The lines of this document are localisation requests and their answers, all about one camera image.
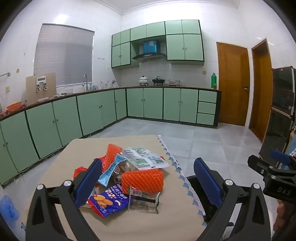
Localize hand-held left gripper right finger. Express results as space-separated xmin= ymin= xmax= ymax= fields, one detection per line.
xmin=194 ymin=158 xmax=271 ymax=241

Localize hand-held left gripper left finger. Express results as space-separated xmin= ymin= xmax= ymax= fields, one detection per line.
xmin=25 ymin=159 xmax=103 ymax=241

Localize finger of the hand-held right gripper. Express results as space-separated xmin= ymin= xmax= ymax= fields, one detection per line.
xmin=271 ymin=150 xmax=293 ymax=166
xmin=247 ymin=154 xmax=287 ymax=180

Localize red plastic bag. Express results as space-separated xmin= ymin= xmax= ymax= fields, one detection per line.
xmin=74 ymin=167 xmax=89 ymax=179

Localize black waste bin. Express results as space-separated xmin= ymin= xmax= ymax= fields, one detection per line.
xmin=186 ymin=175 xmax=210 ymax=223

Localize light blue snack packet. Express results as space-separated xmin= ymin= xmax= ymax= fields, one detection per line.
xmin=98 ymin=153 xmax=127 ymax=187

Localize dark blue snack packet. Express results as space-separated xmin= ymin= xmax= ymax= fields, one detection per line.
xmin=87 ymin=184 xmax=130 ymax=219

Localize orange foam fruit net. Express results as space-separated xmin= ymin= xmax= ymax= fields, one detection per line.
xmin=101 ymin=143 xmax=127 ymax=177
xmin=120 ymin=168 xmax=164 ymax=194

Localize clear wrapper with red label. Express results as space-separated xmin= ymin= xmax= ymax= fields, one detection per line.
xmin=128 ymin=186 xmax=161 ymax=214

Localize white green printed bag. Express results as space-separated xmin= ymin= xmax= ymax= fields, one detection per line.
xmin=121 ymin=147 xmax=170 ymax=171

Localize person's right hand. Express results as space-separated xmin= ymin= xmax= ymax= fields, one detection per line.
xmin=274 ymin=200 xmax=296 ymax=232

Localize beige tablecloth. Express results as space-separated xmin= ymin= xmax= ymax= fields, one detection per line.
xmin=21 ymin=134 xmax=207 ymax=241

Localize black glass cabinet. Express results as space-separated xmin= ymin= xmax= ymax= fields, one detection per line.
xmin=258 ymin=66 xmax=296 ymax=169

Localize wooden door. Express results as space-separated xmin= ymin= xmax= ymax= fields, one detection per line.
xmin=216 ymin=41 xmax=250 ymax=127
xmin=248 ymin=38 xmax=273 ymax=143

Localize green lower kitchen cabinets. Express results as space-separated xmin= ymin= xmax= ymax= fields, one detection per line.
xmin=0 ymin=87 xmax=222 ymax=186

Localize green kitchen cabinets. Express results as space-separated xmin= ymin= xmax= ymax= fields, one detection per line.
xmin=0 ymin=87 xmax=222 ymax=186
xmin=111 ymin=19 xmax=205 ymax=69

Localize blue plastic bag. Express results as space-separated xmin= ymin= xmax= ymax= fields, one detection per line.
xmin=0 ymin=195 xmax=20 ymax=229

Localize orange plastic basin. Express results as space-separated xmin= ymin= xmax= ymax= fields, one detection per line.
xmin=6 ymin=101 xmax=24 ymax=113

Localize brown cardboard sheet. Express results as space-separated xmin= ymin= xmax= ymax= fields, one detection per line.
xmin=25 ymin=72 xmax=57 ymax=105

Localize grey window blind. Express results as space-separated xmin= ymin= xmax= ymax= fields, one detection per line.
xmin=34 ymin=23 xmax=95 ymax=89

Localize green upper kitchen cabinets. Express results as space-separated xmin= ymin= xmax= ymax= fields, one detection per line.
xmin=111 ymin=19 xmax=205 ymax=69

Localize black range hood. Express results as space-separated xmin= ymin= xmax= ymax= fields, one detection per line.
xmin=132 ymin=52 xmax=167 ymax=63

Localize blue box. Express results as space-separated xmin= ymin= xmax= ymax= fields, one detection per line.
xmin=142 ymin=40 xmax=161 ymax=54

